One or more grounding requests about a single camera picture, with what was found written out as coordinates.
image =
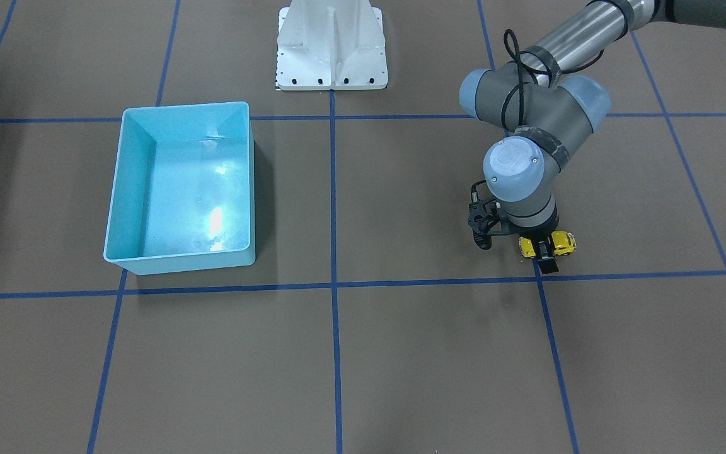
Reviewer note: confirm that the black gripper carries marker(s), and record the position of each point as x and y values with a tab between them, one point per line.
534	234

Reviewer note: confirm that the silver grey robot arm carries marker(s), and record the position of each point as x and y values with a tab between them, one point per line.
549	109

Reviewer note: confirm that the turquoise plastic bin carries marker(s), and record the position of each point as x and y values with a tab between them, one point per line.
183	193

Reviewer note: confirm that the brown paper table cover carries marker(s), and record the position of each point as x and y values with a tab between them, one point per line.
370	322

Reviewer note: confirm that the white pedestal column base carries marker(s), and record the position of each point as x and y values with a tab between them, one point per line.
331	45

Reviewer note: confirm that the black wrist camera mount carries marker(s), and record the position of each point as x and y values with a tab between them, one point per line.
484	218

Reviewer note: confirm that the yellow beetle toy car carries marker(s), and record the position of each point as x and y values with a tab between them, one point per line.
561	243

